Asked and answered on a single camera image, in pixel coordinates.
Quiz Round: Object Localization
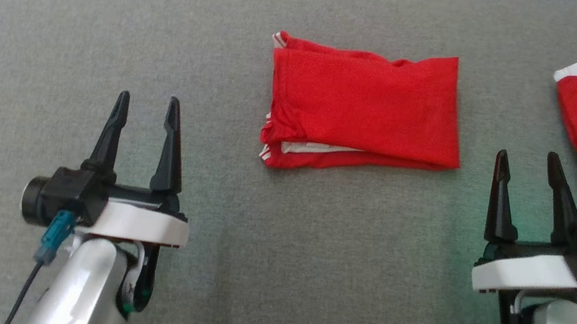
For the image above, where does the black left cable teal connector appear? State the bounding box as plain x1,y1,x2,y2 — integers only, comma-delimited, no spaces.
3,203,80,324

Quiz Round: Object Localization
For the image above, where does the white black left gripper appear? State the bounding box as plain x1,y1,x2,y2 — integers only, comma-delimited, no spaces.
71,83,212,252

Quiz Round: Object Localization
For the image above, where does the red jersey top white trim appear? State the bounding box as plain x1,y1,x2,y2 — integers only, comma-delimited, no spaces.
251,27,478,199

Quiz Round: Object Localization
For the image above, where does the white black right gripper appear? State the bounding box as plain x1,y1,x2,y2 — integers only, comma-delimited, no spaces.
468,142,577,310

